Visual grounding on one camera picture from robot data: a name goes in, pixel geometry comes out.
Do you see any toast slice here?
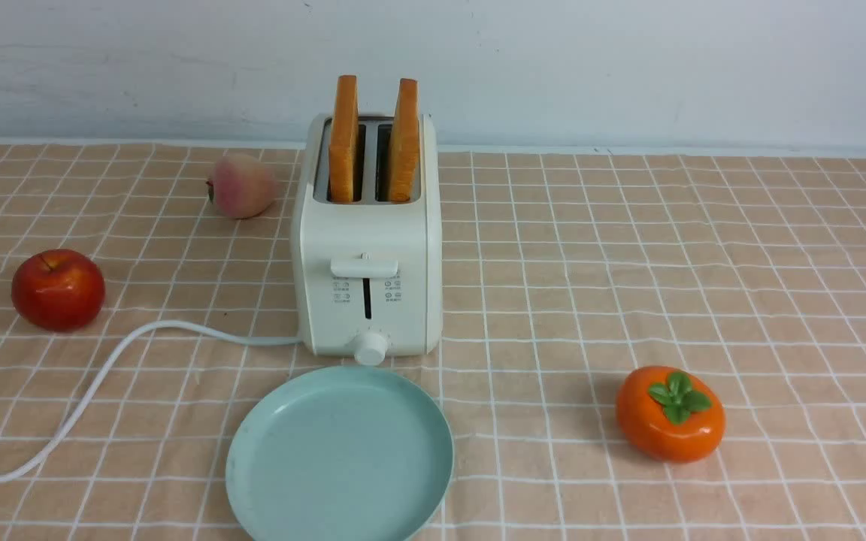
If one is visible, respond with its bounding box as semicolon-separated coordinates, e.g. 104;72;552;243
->
387;78;420;203
328;74;359;204

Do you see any white two-slot toaster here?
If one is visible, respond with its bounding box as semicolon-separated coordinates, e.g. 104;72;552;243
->
291;113;443;366

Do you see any light blue round plate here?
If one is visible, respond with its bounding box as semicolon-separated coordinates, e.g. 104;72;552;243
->
226;365;455;540

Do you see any pink peach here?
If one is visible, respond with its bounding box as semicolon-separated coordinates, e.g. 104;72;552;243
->
206;153;280;219

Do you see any orange persimmon with green leaves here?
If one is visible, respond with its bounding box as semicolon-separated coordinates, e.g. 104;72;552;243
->
615;365;726;464

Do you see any orange checked tablecloth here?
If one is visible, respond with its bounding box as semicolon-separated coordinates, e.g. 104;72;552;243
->
0;144;866;540

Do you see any red apple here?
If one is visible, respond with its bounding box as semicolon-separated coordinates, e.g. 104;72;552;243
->
11;249;106;333

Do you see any white toaster power cord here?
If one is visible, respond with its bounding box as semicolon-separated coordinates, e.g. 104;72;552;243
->
0;320;303;483

